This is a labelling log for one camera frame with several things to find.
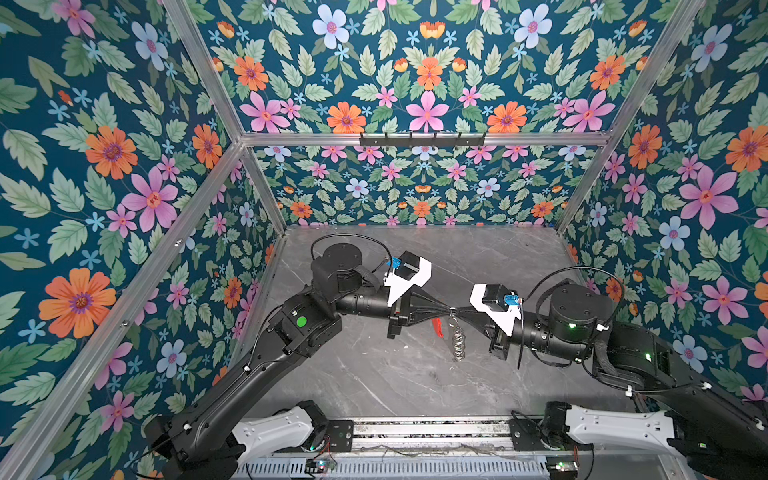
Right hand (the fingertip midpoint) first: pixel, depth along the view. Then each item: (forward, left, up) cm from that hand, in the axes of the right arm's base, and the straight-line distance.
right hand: (458, 305), depth 51 cm
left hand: (-3, +2, +4) cm, 6 cm away
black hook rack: (+61, +4, -3) cm, 61 cm away
